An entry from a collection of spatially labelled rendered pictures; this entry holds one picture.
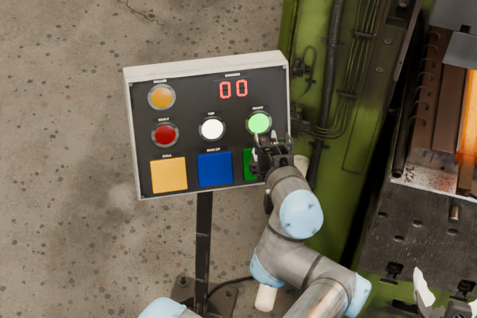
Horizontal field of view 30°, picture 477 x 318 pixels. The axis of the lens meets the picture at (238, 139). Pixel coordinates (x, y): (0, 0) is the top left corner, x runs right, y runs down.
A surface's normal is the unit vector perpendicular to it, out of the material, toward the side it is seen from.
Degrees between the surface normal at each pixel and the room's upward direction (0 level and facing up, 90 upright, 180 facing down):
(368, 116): 90
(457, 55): 90
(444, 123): 0
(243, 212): 0
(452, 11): 90
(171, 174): 60
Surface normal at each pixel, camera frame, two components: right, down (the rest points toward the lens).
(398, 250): -0.25, 0.78
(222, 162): 0.18, 0.41
